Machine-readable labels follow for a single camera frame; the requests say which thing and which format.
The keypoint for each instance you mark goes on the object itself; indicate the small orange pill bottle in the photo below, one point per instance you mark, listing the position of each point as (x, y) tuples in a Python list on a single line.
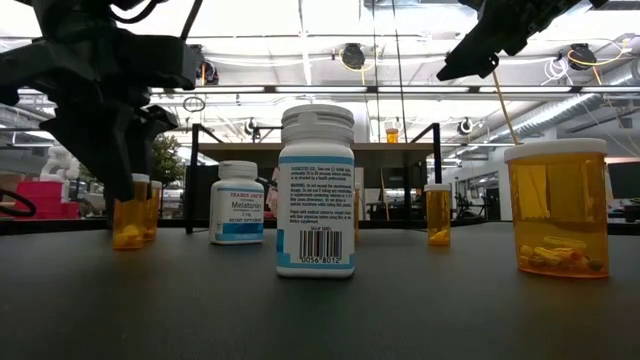
[(392, 136), (438, 215), (131, 225)]

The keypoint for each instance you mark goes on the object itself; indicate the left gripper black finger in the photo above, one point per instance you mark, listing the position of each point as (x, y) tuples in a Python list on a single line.
[(95, 145), (147, 130)]

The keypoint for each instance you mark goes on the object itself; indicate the white figure sculpture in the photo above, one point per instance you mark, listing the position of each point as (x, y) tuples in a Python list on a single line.
[(60, 162)]

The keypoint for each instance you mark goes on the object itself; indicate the black table mat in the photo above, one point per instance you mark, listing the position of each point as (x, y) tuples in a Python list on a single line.
[(200, 310)]

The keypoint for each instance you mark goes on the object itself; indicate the silver ventilation duct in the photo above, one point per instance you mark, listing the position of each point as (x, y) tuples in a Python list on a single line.
[(565, 117)]

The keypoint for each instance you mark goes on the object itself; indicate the artificial green potted plant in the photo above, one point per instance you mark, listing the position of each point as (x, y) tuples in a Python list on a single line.
[(167, 160)]

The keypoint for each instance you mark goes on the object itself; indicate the long ceiling light fixture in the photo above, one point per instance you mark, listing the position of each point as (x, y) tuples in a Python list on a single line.
[(320, 89)]

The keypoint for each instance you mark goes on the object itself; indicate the white blue-label supplement bottle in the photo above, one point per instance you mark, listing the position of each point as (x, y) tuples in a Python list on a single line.
[(236, 205), (315, 200)]

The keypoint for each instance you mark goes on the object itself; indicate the wooden shelf black metal legs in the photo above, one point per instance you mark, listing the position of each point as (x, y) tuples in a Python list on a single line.
[(250, 152)]

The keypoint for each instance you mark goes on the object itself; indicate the red plastic box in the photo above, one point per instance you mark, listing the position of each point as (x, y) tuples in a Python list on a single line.
[(40, 200)]

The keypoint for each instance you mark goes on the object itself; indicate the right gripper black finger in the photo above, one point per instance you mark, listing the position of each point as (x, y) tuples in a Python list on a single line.
[(480, 37), (475, 62)]

